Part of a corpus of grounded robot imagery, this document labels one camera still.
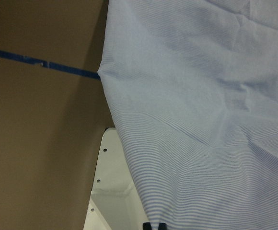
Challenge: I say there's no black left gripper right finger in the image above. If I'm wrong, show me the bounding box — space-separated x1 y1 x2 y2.
158 223 166 230

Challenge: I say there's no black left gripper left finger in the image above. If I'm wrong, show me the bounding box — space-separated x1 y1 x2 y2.
142 222 151 230

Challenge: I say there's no light blue striped shirt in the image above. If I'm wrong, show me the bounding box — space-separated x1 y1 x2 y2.
98 0 278 230

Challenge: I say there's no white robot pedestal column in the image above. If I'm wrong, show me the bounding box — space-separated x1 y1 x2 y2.
83 128 148 230

